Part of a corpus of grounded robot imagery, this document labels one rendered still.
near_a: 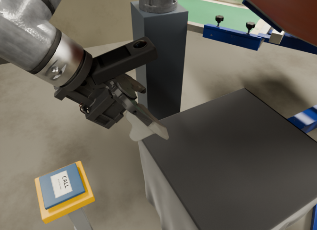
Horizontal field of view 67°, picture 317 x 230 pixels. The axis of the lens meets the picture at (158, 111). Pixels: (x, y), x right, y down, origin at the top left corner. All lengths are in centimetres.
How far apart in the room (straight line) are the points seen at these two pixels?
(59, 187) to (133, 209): 105
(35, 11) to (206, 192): 55
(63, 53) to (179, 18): 68
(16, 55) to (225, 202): 56
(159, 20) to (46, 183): 66
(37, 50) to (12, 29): 3
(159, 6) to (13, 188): 160
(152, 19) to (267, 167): 63
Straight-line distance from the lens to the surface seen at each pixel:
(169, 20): 97
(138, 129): 44
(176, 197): 68
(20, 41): 35
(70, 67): 37
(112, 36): 339
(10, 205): 197
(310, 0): 53
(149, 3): 97
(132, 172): 184
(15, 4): 35
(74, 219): 84
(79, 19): 325
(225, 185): 70
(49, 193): 70
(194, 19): 159
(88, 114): 42
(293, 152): 85
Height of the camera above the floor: 154
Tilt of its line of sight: 43 degrees down
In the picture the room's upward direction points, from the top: straight up
